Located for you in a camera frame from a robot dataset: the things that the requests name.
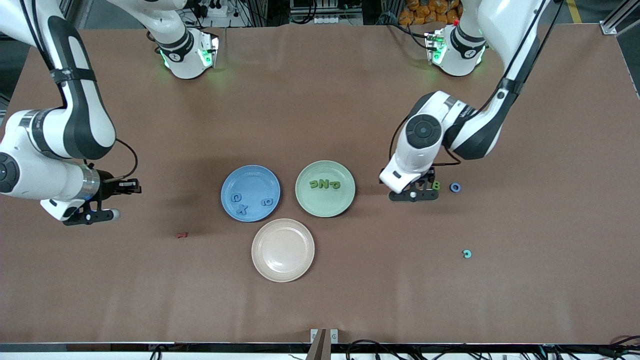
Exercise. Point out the green foam letter N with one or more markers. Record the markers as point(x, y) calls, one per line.
point(326, 184)

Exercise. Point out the green foam letter U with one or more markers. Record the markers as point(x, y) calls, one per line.
point(315, 187)

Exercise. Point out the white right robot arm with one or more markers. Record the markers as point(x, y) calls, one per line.
point(50, 177)

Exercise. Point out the blue foam letter O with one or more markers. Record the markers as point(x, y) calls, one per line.
point(451, 187)

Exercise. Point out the pale green plate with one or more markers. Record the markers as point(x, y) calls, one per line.
point(325, 205)

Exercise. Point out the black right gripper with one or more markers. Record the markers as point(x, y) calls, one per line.
point(107, 186)

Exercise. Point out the beige plate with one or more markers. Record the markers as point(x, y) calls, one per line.
point(282, 250)

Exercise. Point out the brown table cover mat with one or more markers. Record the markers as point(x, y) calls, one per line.
point(500, 300)

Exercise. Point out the brown camera mount pole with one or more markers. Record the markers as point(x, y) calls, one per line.
point(320, 350)

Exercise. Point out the metal mounting bracket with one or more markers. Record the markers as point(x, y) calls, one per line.
point(334, 335)

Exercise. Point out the black table edge rail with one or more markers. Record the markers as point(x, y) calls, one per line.
point(100, 347)

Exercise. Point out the aluminium profile frame post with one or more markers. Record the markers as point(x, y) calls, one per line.
point(617, 20)

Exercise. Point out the pile of orange objects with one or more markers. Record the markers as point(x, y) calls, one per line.
point(425, 12)

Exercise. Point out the blue foam letter X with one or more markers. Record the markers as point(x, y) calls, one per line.
point(243, 209)

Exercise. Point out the white power strip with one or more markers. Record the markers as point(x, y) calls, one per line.
point(330, 20)
point(215, 9)

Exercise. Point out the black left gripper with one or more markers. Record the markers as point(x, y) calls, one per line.
point(428, 177)

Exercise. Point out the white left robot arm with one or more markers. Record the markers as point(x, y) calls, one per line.
point(505, 30)

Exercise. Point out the small round blue foam letter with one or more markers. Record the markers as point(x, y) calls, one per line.
point(264, 202)

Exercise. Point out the blue plate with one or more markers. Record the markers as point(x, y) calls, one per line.
point(250, 180)

